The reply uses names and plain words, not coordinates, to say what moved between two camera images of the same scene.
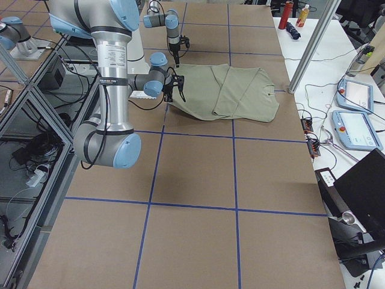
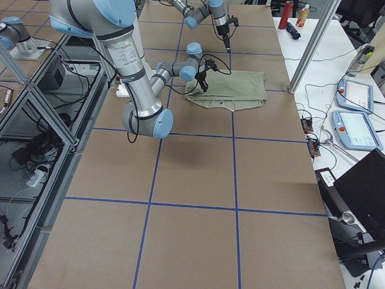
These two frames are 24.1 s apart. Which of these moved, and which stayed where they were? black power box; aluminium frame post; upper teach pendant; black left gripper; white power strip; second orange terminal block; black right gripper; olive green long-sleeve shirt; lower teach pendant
Moved: black right gripper; olive green long-sleeve shirt; black left gripper
Stayed: white power strip; lower teach pendant; second orange terminal block; aluminium frame post; upper teach pendant; black power box
